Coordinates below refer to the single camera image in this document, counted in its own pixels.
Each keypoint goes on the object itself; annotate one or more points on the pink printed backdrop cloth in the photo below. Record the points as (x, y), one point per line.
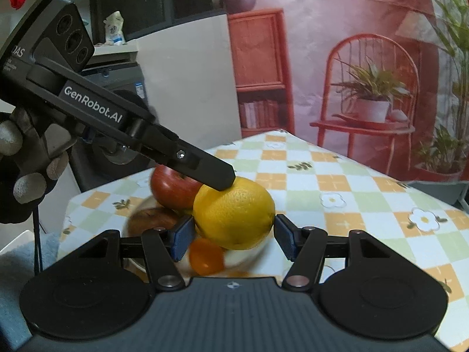
(383, 82)

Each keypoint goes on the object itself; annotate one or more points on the bright red apple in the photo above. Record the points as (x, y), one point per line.
(172, 189)

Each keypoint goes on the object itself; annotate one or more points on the yellow lemon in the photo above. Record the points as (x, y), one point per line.
(238, 218)

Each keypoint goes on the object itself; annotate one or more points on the dark window frame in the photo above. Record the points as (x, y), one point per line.
(142, 17)

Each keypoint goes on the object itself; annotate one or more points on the orange tangerine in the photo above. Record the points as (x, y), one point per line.
(205, 257)

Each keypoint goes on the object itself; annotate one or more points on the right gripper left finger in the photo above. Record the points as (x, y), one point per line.
(163, 248)

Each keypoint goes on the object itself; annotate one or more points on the gloved left hand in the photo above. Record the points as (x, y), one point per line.
(34, 155)

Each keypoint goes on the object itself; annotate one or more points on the checkered floral tablecloth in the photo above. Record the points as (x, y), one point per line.
(316, 187)

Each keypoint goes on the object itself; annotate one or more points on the dull red-brown apple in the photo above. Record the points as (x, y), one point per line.
(150, 218)

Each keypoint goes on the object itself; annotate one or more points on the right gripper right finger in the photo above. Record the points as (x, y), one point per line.
(305, 248)

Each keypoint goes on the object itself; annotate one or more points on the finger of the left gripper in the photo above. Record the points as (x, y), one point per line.
(168, 149)

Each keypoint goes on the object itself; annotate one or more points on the white plastic bag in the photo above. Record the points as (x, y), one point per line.
(113, 25)

